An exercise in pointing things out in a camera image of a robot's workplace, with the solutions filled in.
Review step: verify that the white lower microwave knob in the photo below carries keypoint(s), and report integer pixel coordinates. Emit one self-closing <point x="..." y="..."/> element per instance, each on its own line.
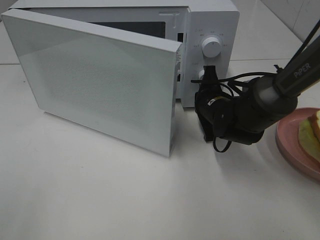
<point x="201" y="75"/>

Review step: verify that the white microwave knob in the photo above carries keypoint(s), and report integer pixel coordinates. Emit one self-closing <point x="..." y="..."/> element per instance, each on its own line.
<point x="201" y="75"/>
<point x="211" y="46"/>

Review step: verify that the white upper microwave knob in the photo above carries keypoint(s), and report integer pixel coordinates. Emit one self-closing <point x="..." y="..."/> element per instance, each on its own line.
<point x="211" y="46"/>

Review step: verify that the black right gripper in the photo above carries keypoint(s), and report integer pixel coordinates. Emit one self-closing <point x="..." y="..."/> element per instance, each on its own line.
<point x="215" y="112"/>

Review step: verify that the white bread sandwich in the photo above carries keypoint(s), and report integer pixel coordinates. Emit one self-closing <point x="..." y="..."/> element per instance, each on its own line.
<point x="309" y="135"/>

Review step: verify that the white microwave oven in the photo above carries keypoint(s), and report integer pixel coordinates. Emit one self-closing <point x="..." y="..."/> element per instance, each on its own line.
<point x="150" y="23"/>

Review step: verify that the pink round plate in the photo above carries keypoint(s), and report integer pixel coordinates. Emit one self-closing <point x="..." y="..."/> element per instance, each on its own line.
<point x="288" y="143"/>

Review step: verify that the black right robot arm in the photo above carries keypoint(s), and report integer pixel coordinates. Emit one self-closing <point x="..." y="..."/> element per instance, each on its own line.
<point x="240" y="108"/>

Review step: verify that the white microwave door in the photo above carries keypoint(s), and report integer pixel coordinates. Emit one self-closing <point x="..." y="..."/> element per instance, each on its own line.
<point x="117" y="82"/>

